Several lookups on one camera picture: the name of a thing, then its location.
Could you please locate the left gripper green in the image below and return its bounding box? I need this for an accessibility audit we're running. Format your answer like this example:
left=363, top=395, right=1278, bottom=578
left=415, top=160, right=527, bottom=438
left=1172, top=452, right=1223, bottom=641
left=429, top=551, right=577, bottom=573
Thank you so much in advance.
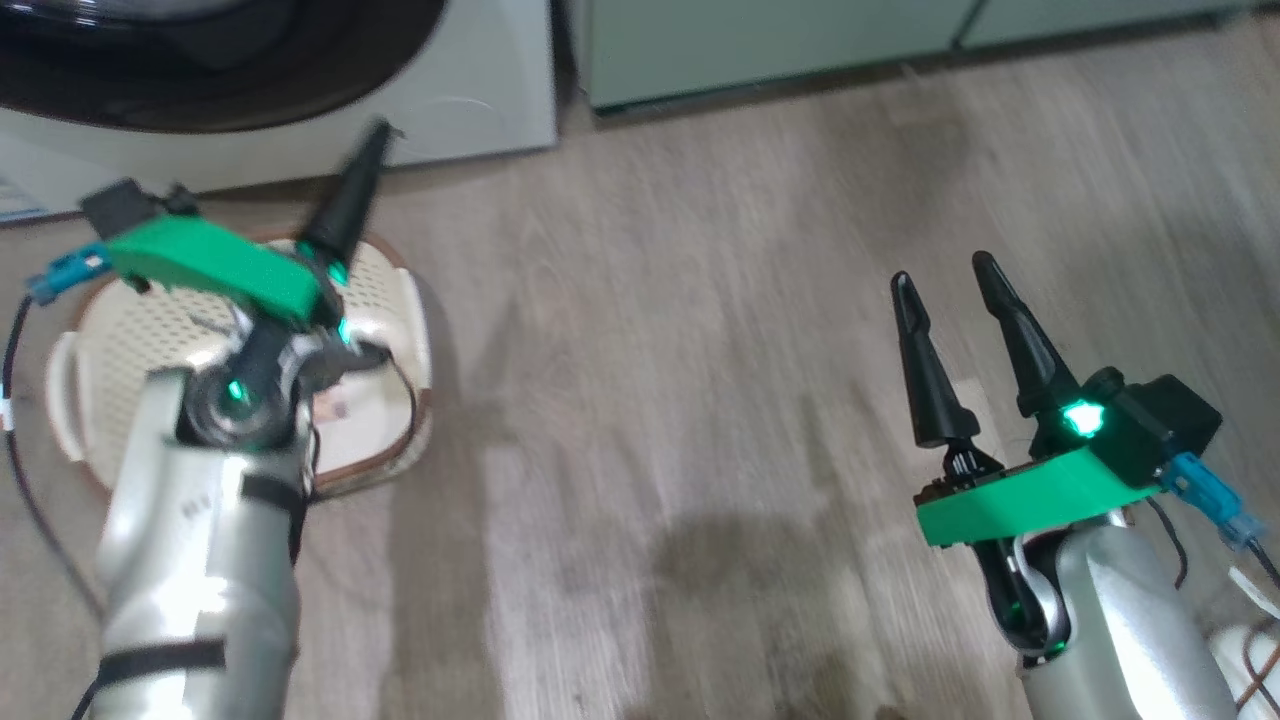
left=105, top=118, right=406, bottom=331

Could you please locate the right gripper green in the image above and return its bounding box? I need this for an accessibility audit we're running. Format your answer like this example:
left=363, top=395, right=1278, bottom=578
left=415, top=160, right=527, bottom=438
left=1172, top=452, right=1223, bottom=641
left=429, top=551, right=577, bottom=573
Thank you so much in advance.
left=890, top=250, right=1166, bottom=547

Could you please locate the white front-load washing machine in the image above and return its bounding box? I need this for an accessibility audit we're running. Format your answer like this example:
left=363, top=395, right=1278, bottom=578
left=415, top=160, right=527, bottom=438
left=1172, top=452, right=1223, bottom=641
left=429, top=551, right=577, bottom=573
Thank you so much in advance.
left=0, top=0, right=558, bottom=223

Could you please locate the cream perforated laundry basket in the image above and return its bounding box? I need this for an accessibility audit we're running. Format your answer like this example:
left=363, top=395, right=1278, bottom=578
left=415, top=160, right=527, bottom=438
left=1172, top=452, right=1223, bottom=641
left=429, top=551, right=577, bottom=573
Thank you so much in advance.
left=45, top=235, right=433, bottom=501

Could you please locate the pale green cabinet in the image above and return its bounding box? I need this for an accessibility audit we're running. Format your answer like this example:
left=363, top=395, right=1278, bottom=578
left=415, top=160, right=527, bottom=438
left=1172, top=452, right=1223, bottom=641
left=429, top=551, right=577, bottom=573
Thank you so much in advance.
left=570, top=0, right=1280, bottom=109

